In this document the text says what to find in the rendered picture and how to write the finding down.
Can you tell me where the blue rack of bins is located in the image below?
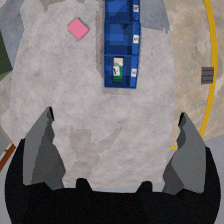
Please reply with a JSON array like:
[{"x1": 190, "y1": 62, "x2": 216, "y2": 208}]
[{"x1": 104, "y1": 0, "x2": 141, "y2": 89}]

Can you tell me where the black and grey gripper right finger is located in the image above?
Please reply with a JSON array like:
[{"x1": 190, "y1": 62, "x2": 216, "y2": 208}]
[{"x1": 162, "y1": 112, "x2": 221, "y2": 224}]

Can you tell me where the pink square pad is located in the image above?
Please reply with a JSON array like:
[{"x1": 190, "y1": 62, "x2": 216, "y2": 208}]
[{"x1": 67, "y1": 18, "x2": 90, "y2": 40}]

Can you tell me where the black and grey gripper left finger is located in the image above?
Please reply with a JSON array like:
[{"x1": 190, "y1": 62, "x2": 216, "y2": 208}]
[{"x1": 4, "y1": 106, "x2": 66, "y2": 224}]

